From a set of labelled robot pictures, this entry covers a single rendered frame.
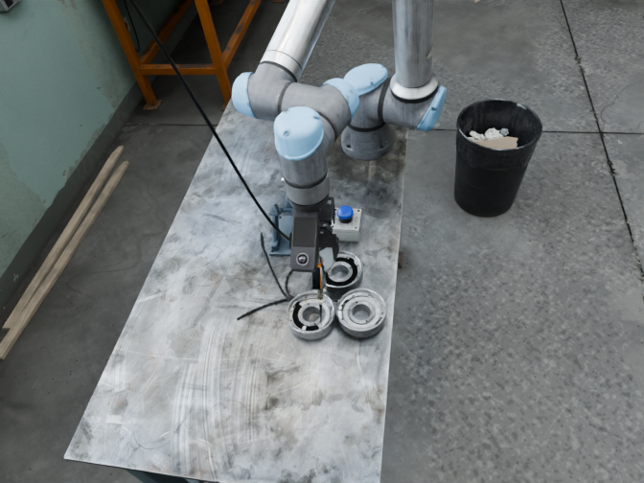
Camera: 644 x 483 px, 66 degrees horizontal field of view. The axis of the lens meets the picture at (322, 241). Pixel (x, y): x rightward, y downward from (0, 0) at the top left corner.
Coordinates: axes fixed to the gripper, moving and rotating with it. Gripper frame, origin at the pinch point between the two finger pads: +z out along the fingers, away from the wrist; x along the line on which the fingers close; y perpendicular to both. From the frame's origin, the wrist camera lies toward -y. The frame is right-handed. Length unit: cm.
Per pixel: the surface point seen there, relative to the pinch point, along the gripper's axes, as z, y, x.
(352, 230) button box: 8.9, 18.5, -5.0
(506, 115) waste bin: 56, 128, -62
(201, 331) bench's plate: 13.4, -7.9, 26.6
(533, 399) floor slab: 93, 16, -64
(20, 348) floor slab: 94, 23, 138
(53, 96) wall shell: 46, 134, 152
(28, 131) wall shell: 48, 109, 153
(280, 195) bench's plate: 13.2, 34.5, 15.9
